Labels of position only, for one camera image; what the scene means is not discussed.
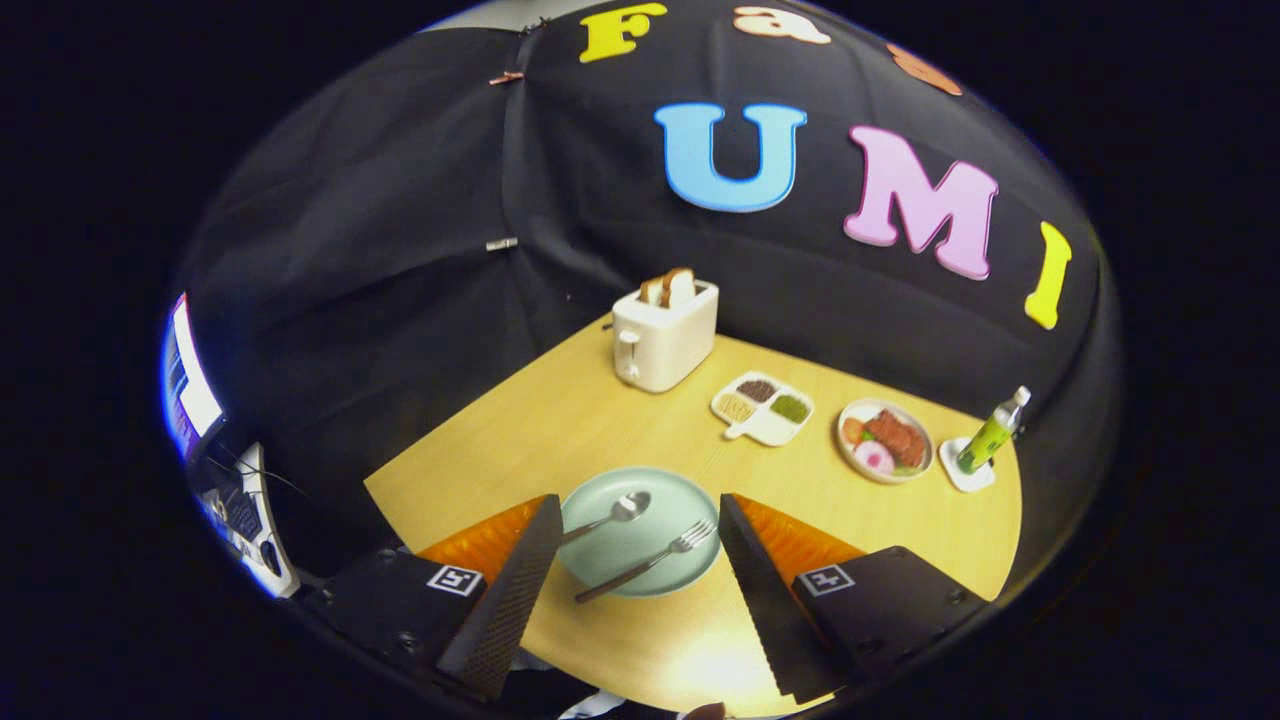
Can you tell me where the white framed keyboard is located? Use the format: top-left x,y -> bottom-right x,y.
200,443 -> 301,599

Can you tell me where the pale green plate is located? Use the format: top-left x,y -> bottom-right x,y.
557,467 -> 722,599

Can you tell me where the lit computer monitor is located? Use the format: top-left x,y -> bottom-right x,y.
160,293 -> 226,463

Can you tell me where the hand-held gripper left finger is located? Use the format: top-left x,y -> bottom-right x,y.
300,494 -> 566,701

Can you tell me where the black backdrop cloth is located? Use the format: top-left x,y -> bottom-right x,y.
175,0 -> 1126,601

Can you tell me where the brown meat strip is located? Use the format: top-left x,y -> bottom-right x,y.
865,410 -> 926,469

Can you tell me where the white compartment dish with beans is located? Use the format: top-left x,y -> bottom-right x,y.
711,371 -> 815,447

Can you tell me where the metal spoon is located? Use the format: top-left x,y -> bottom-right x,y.
558,491 -> 652,546

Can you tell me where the green label drink bottle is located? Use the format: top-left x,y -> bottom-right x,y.
956,386 -> 1032,475

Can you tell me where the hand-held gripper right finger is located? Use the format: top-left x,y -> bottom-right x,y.
718,493 -> 991,704

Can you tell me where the white toaster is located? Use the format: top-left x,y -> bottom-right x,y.
612,280 -> 720,394

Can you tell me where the metal fork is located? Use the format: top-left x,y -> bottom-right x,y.
574,519 -> 717,604

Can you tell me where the white oval food plate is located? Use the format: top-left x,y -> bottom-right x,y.
837,398 -> 935,485

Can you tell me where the white square coaster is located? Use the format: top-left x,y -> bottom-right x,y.
939,436 -> 997,494

